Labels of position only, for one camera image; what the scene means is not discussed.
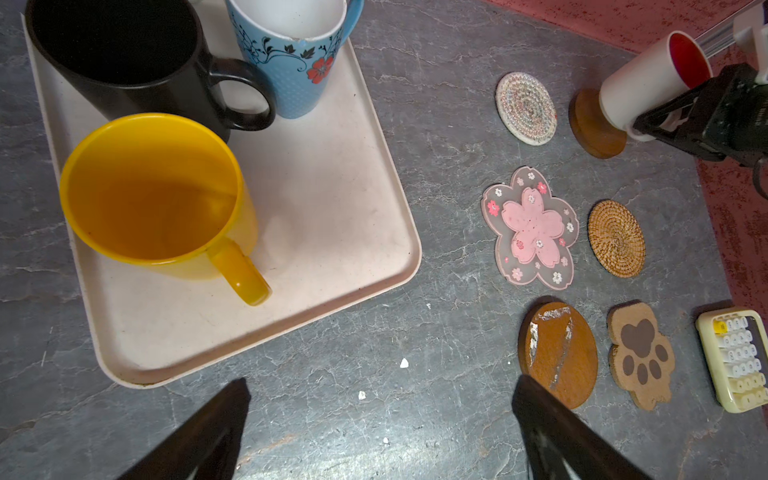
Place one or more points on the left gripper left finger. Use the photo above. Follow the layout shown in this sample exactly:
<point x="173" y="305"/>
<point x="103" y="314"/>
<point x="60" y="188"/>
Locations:
<point x="206" y="446"/>

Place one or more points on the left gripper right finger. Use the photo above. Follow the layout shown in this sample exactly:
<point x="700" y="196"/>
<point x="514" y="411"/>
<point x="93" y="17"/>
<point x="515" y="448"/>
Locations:
<point x="556" y="441"/>

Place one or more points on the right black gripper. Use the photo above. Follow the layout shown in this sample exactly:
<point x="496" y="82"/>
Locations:
<point x="725" y="119"/>

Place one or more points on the dark brown round coaster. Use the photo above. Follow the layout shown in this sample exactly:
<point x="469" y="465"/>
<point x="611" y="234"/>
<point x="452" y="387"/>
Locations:
<point x="596" y="135"/>

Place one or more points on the white mug red inside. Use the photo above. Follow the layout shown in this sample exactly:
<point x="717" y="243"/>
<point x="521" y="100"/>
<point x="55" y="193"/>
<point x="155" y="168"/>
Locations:
<point x="670" y="67"/>

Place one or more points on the brown wooden round coaster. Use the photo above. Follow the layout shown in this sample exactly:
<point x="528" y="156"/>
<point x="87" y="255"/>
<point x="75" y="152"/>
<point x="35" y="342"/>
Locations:
<point x="557" y="348"/>

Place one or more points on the tan woven round coaster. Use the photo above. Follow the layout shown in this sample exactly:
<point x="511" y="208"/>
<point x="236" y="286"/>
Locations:
<point x="616" y="239"/>

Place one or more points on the brown paw coaster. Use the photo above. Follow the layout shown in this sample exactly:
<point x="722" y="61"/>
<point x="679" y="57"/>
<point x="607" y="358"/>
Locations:
<point x="641" y="357"/>

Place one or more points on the white woven round coaster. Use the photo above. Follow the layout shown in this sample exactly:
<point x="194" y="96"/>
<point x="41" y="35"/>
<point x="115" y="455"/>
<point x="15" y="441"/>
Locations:
<point x="526" y="108"/>

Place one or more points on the pink flower coaster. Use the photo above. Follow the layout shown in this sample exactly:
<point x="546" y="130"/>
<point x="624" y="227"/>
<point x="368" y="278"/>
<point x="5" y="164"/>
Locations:
<point x="534" y="230"/>

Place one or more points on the yellow mug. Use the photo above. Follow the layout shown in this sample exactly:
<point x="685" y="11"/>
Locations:
<point x="165" y="193"/>

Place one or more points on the beige serving tray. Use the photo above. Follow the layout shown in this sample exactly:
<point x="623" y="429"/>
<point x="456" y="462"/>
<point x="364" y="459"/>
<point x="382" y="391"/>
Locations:
<point x="334" y="226"/>

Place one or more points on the light blue floral mug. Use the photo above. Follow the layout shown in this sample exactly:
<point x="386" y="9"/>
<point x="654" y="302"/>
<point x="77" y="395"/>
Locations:
<point x="295" y="43"/>

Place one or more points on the cream calculator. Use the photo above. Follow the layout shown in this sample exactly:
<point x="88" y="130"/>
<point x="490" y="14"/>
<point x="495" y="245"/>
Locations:
<point x="734" y="342"/>

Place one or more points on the black mug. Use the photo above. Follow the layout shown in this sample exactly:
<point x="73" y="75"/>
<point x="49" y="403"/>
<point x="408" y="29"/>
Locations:
<point x="131" y="57"/>

